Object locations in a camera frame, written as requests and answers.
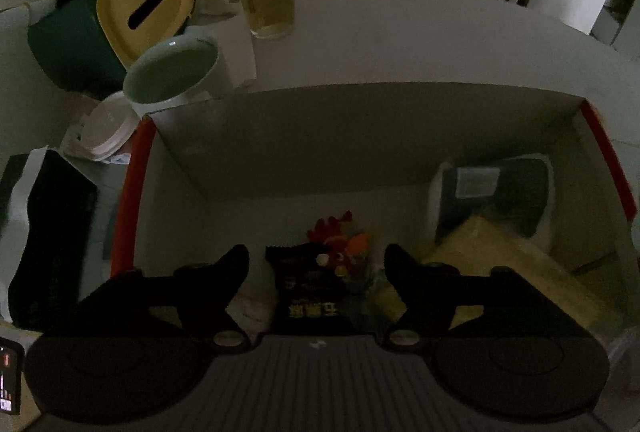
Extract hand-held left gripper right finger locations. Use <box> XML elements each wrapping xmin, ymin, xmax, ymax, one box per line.
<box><xmin>384</xmin><ymin>243</ymin><xmax>591</xmax><ymax>353</ymax></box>

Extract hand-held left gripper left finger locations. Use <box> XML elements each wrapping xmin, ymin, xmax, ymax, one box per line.
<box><xmin>50</xmin><ymin>244</ymin><xmax>250</xmax><ymax>352</ymax></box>

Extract red orange plush toy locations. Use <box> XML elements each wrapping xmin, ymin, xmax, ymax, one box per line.
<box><xmin>306</xmin><ymin>211</ymin><xmax>375</xmax><ymax>280</ymax></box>

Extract black snack packet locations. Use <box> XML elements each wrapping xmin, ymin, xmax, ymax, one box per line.
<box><xmin>265</xmin><ymin>242</ymin><xmax>352</xmax><ymax>336</ymax></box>

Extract white cardboard box red edges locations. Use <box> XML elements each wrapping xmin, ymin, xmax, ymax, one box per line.
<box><xmin>110</xmin><ymin>84</ymin><xmax>640</xmax><ymax>343</ymax></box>

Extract dark green white bag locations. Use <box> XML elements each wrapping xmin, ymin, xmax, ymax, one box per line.
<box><xmin>429</xmin><ymin>154</ymin><xmax>557</xmax><ymax>249</ymax></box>

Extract yellow packet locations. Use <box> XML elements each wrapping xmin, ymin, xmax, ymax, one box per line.
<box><xmin>420</xmin><ymin>217</ymin><xmax>601</xmax><ymax>339</ymax></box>

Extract black white tissue pack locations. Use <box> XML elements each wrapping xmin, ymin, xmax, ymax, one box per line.
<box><xmin>0</xmin><ymin>147</ymin><xmax>99</xmax><ymax>331</ymax></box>

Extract white cup green inside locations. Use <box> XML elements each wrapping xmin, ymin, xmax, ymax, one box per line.
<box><xmin>122</xmin><ymin>36</ymin><xmax>236</xmax><ymax>119</ymax></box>

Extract black device with screen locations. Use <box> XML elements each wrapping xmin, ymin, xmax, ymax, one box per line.
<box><xmin>0</xmin><ymin>337</ymin><xmax>25</xmax><ymax>416</ymax></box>

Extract green tissue box yellow lid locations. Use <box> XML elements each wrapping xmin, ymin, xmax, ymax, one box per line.
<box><xmin>27</xmin><ymin>0</ymin><xmax>197</xmax><ymax>92</ymax></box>

